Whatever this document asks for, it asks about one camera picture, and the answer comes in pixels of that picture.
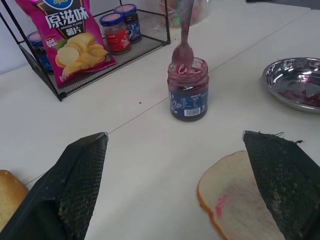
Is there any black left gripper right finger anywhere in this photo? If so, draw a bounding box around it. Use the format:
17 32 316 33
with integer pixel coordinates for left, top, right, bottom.
241 130 320 240

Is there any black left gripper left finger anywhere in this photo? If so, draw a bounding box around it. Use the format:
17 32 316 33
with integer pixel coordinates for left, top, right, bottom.
0 132 109 240

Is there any jam-smeared metal spoon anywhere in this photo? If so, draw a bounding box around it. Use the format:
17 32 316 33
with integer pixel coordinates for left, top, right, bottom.
171 0 195 68

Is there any white bread slice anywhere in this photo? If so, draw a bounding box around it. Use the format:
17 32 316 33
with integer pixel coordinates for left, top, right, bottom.
196 150 287 240

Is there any golden bread loaf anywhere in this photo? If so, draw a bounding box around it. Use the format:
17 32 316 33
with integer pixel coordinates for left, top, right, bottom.
0 169 30 227

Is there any open blueberry jam jar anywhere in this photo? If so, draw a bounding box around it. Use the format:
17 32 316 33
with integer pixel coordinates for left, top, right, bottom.
167 57 210 123

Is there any blue label jam jar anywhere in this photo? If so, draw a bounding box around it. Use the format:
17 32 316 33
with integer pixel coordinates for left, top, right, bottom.
113 4 143 45
26 31 54 73

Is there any red label jam jar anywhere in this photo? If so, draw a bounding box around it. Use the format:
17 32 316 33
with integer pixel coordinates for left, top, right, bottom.
99 12 132 56

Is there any silver metal bowl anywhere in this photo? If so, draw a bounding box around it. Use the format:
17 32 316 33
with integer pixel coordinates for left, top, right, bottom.
262 57 320 114

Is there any magenta potato chips bag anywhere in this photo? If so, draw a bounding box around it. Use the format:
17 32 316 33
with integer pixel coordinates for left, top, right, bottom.
14 0 118 89

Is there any clear plastic candy container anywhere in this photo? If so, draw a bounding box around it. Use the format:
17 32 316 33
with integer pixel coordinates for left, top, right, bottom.
159 0 211 29

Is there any black wire mesh basket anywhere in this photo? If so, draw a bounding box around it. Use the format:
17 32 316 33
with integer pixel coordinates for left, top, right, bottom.
0 0 172 102

